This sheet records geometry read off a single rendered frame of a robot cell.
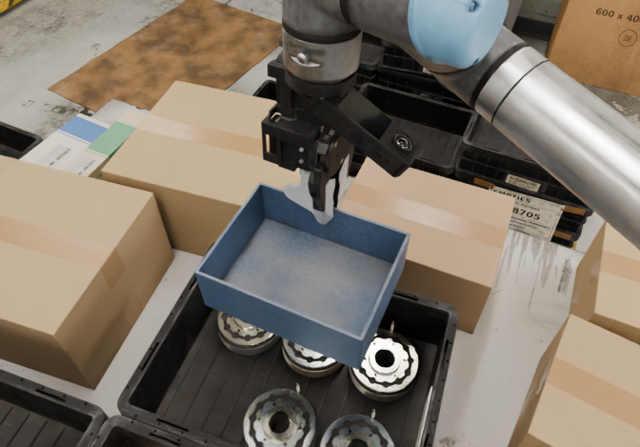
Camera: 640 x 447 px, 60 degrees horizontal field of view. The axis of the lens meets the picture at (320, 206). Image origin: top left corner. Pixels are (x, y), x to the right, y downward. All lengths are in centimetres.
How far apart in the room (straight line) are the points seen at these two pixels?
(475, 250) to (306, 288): 41
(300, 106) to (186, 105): 66
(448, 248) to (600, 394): 32
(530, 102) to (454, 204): 57
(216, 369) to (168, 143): 47
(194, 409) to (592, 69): 258
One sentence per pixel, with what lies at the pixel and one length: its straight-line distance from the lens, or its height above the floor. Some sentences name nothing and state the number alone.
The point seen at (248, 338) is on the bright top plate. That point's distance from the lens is 88.
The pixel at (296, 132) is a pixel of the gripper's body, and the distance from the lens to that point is 57.
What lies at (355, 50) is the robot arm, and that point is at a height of 135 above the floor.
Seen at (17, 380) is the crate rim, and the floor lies 93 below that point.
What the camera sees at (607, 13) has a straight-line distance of 299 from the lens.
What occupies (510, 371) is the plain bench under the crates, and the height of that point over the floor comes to 70.
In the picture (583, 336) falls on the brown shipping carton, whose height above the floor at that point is 86.
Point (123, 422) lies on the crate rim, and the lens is 79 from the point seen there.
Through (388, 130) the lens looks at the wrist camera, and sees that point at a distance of 57.
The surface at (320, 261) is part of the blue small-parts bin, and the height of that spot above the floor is 107.
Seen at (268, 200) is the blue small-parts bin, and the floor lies 111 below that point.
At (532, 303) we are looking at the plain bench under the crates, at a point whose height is 70.
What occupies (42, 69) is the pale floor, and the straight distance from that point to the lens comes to 321.
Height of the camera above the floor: 163
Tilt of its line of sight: 49 degrees down
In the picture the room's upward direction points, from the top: straight up
